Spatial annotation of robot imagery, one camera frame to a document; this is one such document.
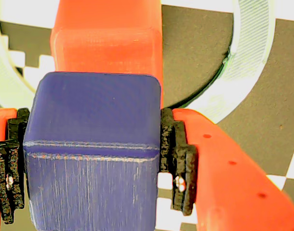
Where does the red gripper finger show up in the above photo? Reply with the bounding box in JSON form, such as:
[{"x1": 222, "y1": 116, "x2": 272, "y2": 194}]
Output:
[
  {"x1": 0, "y1": 107, "x2": 31, "y2": 231},
  {"x1": 160, "y1": 107, "x2": 294, "y2": 231}
]

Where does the blue cube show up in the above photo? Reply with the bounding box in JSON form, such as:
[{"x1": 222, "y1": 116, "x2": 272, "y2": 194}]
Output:
[{"x1": 23, "y1": 71, "x2": 162, "y2": 231}]

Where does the red cube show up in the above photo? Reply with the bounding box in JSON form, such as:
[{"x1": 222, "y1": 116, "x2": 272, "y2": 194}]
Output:
[{"x1": 50, "y1": 0, "x2": 164, "y2": 109}]

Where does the black white marker checkerboard mat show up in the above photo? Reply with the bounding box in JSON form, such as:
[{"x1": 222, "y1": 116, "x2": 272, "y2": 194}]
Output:
[{"x1": 0, "y1": 0, "x2": 294, "y2": 231}]

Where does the green plastic ring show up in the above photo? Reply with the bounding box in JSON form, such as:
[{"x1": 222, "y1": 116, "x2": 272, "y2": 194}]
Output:
[{"x1": 0, "y1": 0, "x2": 277, "y2": 125}]

